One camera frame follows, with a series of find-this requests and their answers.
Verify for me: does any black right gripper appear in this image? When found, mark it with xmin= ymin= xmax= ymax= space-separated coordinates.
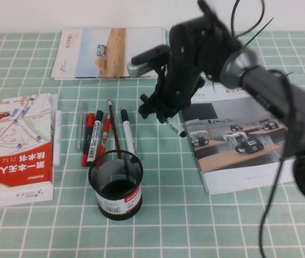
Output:
xmin=138 ymin=15 xmax=241 ymax=125

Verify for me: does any black cap white marker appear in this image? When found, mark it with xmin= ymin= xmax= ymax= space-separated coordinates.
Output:
xmin=166 ymin=116 xmax=187 ymax=138
xmin=120 ymin=109 xmax=137 ymax=156

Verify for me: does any red pen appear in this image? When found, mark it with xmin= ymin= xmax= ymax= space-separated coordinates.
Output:
xmin=96 ymin=114 xmax=111 ymax=169

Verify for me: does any grey pen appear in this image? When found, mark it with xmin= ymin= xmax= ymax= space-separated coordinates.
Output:
xmin=75 ymin=101 xmax=85 ymax=152

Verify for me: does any black mesh pen holder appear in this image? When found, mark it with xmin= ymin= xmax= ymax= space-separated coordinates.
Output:
xmin=88 ymin=149 xmax=144 ymax=221

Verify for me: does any white pen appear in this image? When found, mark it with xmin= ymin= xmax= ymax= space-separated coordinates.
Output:
xmin=52 ymin=110 xmax=62 ymax=167

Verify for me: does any brown pencil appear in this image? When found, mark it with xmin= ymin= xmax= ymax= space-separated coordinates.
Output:
xmin=107 ymin=99 xmax=123 ymax=160

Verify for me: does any black cap marker red print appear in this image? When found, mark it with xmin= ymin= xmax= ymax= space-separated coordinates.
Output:
xmin=86 ymin=110 xmax=104 ymax=167

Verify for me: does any red and black marker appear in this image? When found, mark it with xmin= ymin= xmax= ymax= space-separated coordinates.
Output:
xmin=81 ymin=112 xmax=95 ymax=167

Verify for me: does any desert car picture brochure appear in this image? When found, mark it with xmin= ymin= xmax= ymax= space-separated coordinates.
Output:
xmin=51 ymin=26 xmax=168 ymax=81

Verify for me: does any robot classroom picture brochure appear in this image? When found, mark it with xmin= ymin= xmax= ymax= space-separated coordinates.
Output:
xmin=181 ymin=80 xmax=305 ymax=195

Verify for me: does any green checkered tablecloth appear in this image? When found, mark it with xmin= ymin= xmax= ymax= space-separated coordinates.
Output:
xmin=0 ymin=31 xmax=305 ymax=258

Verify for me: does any red map cover book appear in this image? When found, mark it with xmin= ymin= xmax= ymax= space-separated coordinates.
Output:
xmin=0 ymin=93 xmax=55 ymax=189

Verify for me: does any red white map book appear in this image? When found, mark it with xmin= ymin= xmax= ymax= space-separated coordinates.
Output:
xmin=0 ymin=93 xmax=59 ymax=210

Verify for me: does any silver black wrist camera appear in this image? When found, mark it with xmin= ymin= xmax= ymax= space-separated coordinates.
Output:
xmin=127 ymin=45 xmax=171 ymax=79

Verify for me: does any long black arm cable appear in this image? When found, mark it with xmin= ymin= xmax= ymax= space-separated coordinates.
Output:
xmin=258 ymin=69 xmax=297 ymax=258

